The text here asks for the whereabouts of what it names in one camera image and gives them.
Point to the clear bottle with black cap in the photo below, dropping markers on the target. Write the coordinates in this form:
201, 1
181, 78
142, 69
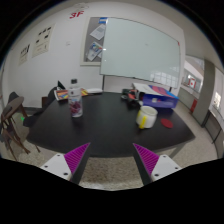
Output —
75, 101

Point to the black and red desk item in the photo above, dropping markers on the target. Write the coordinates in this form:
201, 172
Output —
130, 96

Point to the colourful orange flat box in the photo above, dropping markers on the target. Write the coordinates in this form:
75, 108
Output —
62, 94

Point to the brown wooden chair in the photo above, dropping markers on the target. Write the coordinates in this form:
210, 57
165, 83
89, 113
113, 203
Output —
11, 113

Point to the blue cardboard box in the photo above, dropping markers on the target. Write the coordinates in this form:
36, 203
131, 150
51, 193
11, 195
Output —
160, 99

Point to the flat round red coaster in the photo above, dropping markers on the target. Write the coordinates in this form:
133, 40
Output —
167, 123

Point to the red wall sign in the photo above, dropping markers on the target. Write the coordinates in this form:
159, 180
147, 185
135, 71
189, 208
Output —
76, 14

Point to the large white wall poster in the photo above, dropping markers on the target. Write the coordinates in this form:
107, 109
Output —
43, 40

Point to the white flat eraser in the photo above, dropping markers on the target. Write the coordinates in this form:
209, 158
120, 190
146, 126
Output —
94, 90

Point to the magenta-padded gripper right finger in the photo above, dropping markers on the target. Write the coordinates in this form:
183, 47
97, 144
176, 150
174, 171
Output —
149, 160

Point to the red fire extinguisher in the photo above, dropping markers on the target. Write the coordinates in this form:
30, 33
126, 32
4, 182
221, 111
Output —
193, 106

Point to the large whiteboard on stand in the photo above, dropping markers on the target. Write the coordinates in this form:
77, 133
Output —
140, 50

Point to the small white wall poster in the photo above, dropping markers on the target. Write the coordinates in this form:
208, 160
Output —
24, 54

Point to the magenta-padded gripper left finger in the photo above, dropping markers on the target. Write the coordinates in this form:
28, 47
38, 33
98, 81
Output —
74, 159

